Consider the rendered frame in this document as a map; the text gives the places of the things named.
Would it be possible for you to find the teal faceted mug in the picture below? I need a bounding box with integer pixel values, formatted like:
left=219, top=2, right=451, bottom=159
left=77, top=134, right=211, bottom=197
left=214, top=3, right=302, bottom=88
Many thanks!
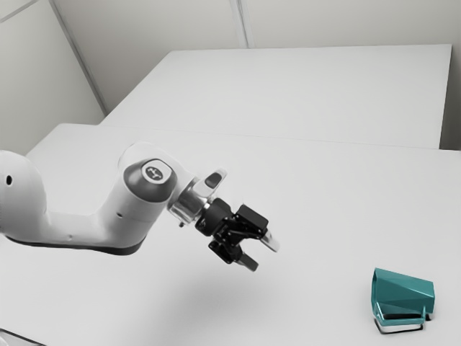
left=370, top=267, right=436, bottom=325

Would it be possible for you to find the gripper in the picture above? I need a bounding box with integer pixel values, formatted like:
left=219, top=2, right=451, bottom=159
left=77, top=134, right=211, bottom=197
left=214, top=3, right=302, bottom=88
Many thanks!
left=194, top=198, right=281, bottom=272

